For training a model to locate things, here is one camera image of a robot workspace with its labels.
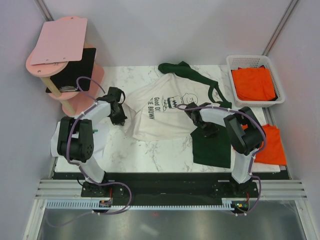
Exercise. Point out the white plastic basket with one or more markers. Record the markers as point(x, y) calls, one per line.
point(244, 61)

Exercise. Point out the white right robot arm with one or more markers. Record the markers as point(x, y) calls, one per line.
point(237, 135)

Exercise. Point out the pink clipboard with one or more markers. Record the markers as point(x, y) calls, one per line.
point(60, 41)

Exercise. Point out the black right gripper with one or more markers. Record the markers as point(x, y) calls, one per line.
point(210, 133)

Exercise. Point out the white folded t-shirt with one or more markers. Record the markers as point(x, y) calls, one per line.
point(100, 136)

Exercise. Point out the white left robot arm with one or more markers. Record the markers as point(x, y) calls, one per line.
point(75, 140)

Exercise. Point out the pink tiered shelf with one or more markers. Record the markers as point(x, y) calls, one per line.
point(66, 64)

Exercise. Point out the black clipboard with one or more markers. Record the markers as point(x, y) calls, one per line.
point(66, 80)

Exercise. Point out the white slotted cable duct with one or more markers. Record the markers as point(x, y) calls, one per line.
point(90, 204)

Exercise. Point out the orange t-shirt in basket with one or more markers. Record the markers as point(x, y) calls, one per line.
point(253, 84)

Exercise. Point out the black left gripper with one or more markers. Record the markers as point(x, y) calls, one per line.
point(121, 120)

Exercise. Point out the orange t-shirt on table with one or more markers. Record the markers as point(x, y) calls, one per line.
point(274, 153)

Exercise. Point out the cream and green t-shirt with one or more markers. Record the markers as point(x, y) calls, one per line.
point(153, 115)

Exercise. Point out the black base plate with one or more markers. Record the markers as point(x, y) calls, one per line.
point(169, 188)

